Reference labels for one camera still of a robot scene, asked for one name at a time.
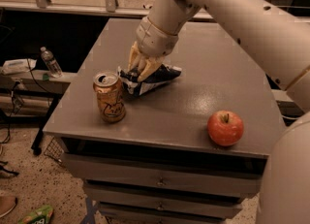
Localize red apple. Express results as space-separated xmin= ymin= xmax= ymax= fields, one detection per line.
xmin=206 ymin=111 xmax=244 ymax=146

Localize white tissue pack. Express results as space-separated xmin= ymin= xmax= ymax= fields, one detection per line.
xmin=1 ymin=58 xmax=37 ymax=75

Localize blue chip bag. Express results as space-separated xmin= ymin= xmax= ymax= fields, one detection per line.
xmin=117 ymin=64 xmax=182 ymax=97

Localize green snack bag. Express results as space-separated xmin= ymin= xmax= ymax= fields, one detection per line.
xmin=17 ymin=205 xmax=54 ymax=224

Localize grey side bench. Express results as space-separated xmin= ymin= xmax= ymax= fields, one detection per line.
xmin=0 ymin=70 xmax=77 ymax=155

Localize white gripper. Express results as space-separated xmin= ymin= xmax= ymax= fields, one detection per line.
xmin=128 ymin=16 xmax=178 ymax=81

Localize grey drawer cabinet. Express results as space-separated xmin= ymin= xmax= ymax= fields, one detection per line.
xmin=45 ymin=18 xmax=285 ymax=224

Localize orange soda can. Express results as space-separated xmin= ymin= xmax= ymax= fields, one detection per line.
xmin=93 ymin=71 xmax=126 ymax=123

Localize black cable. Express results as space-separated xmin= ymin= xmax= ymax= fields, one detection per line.
xmin=0 ymin=58 xmax=52 ymax=144

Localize brown shoe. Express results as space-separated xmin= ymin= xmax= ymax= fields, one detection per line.
xmin=0 ymin=196 xmax=17 ymax=218

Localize plastic water bottle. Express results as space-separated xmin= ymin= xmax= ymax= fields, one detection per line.
xmin=40 ymin=47 xmax=62 ymax=78

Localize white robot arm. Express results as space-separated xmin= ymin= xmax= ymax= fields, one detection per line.
xmin=128 ymin=0 xmax=310 ymax=224

